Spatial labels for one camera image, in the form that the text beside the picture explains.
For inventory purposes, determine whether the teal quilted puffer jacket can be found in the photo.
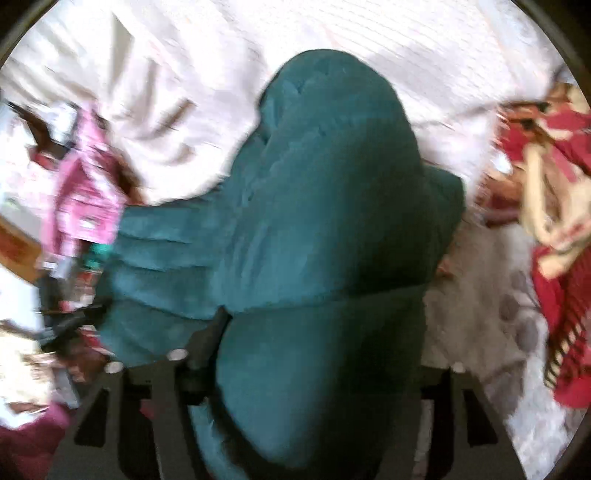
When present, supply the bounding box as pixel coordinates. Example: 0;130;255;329
96;50;464;479

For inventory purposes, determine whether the white floral leaf blanket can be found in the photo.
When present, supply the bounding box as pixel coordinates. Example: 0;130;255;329
422;221;585;479

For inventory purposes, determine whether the green garment piece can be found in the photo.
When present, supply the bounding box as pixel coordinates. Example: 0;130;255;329
82;243;112;271

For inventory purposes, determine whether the pink penguin fleece blanket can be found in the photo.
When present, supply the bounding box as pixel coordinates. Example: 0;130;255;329
29;103;141;260

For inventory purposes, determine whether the red cream patterned cloth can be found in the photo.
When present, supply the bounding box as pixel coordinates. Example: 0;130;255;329
477;81;590;409

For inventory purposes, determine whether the cream embossed bedspread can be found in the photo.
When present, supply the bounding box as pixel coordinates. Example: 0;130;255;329
1;1;564;203

